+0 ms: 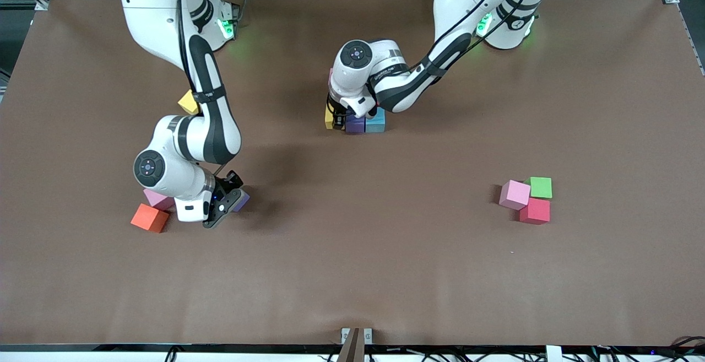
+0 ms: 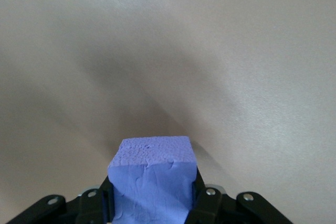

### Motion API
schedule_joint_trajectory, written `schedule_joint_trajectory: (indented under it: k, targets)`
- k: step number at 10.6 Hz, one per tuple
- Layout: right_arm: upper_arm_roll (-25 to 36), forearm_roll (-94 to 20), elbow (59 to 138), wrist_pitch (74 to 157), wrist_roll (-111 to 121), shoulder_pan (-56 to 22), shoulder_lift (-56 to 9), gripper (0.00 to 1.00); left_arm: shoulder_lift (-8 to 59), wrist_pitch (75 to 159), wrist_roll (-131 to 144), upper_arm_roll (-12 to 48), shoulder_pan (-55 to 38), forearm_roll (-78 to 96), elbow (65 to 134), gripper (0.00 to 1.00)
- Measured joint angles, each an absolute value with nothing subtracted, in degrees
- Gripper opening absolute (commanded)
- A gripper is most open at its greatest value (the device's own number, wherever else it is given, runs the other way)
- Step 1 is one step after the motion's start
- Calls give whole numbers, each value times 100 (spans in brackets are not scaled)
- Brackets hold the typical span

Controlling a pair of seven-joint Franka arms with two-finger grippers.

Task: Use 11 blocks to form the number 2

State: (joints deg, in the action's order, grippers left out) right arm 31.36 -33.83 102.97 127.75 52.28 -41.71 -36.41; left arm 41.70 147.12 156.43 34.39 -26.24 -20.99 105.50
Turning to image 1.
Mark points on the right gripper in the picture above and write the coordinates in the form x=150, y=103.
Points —
x=226, y=184

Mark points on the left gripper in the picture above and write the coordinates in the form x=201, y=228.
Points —
x=335, y=107

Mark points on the yellow foam cube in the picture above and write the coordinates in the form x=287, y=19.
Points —
x=188, y=103
x=329, y=119

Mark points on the purple foam cube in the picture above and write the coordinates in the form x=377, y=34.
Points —
x=242, y=201
x=355, y=125

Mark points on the blue foam cube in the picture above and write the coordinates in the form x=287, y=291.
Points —
x=376, y=124

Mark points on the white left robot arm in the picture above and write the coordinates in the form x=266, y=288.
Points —
x=407, y=81

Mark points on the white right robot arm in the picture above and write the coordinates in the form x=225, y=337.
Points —
x=209, y=125

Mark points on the orange foam cube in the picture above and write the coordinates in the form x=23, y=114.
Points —
x=148, y=217

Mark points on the brown table cover sheet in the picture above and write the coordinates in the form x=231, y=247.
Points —
x=352, y=241

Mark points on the green foam cube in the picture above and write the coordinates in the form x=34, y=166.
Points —
x=541, y=187

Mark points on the red foam cube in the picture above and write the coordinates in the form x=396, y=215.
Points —
x=535, y=211

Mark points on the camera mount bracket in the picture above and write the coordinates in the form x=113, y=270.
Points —
x=353, y=345

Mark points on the white edge bracket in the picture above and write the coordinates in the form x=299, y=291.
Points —
x=553, y=354

